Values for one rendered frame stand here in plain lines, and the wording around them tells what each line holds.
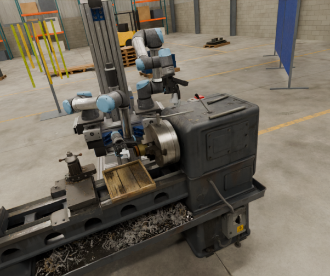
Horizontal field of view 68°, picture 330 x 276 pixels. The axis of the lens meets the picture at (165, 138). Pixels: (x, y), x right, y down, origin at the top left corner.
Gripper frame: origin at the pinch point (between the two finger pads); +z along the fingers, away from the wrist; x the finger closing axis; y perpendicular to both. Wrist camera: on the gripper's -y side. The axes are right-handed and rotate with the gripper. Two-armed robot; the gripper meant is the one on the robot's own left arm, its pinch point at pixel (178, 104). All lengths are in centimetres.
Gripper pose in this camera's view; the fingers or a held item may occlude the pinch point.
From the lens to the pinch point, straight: 159.5
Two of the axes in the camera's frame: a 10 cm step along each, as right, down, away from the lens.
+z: 2.3, 9.6, 1.9
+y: -9.1, 2.7, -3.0
